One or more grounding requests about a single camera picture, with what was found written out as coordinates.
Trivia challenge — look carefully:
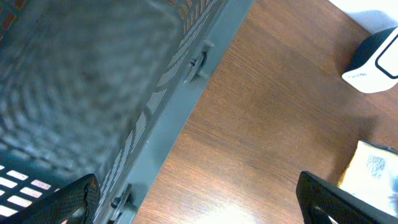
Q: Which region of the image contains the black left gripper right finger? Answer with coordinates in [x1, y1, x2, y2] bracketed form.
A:
[296, 171, 397, 223]

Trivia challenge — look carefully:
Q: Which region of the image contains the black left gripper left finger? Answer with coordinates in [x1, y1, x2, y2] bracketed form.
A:
[1, 174, 101, 224]

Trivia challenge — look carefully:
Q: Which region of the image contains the yellow snack bag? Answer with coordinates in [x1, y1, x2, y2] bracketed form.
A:
[338, 141, 397, 217]

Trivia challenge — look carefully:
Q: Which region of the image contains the white barcode scanner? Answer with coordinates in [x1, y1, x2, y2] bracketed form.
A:
[342, 27, 397, 93]

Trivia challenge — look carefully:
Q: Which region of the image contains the grey plastic basket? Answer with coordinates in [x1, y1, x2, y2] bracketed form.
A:
[1, 0, 252, 223]

